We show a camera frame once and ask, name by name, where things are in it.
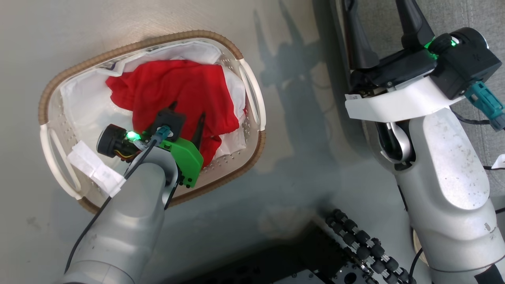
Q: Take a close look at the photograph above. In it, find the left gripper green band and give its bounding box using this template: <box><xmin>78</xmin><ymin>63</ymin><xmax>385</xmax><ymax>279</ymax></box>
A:
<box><xmin>97</xmin><ymin>101</ymin><xmax>206</xmax><ymax>188</ymax></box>

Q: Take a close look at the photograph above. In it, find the teal cable connector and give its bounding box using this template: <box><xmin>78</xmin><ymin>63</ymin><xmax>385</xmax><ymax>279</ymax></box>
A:
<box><xmin>465</xmin><ymin>81</ymin><xmax>505</xmax><ymax>132</ymax></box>
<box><xmin>154</xmin><ymin>125</ymin><xmax>172</xmax><ymax>145</ymax></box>

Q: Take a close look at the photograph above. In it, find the red sports jersey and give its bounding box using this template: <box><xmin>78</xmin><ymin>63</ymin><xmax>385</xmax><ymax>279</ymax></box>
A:
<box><xmin>105</xmin><ymin>60</ymin><xmax>241</xmax><ymax>168</ymax></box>

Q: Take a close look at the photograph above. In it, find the white cloth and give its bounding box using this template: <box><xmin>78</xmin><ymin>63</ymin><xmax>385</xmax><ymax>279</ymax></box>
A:
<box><xmin>60</xmin><ymin>41</ymin><xmax>248</xmax><ymax>159</ymax></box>

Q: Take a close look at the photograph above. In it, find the grey fabric sofa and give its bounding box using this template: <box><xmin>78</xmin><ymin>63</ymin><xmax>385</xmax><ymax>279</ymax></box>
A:
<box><xmin>335</xmin><ymin>0</ymin><xmax>505</xmax><ymax>198</ymax></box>

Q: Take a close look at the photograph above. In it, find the white laundry basket brown rim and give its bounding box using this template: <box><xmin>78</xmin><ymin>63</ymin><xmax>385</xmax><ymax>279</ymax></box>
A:
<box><xmin>38</xmin><ymin>30</ymin><xmax>266</xmax><ymax>214</ymax></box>

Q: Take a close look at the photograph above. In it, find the black omni roller wheel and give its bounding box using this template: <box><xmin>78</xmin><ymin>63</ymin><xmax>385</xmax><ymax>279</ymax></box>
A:
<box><xmin>325</xmin><ymin>208</ymin><xmax>417</xmax><ymax>284</ymax></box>

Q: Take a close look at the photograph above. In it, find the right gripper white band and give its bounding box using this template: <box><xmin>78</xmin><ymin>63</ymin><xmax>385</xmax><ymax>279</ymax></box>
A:
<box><xmin>342</xmin><ymin>0</ymin><xmax>470</xmax><ymax>121</ymax></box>

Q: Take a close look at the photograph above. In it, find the thin black cable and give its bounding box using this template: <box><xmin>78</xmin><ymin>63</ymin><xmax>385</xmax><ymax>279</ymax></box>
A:
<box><xmin>452</xmin><ymin>110</ymin><xmax>492</xmax><ymax>126</ymax></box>
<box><xmin>64</xmin><ymin>140</ymin><xmax>159</xmax><ymax>275</ymax></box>

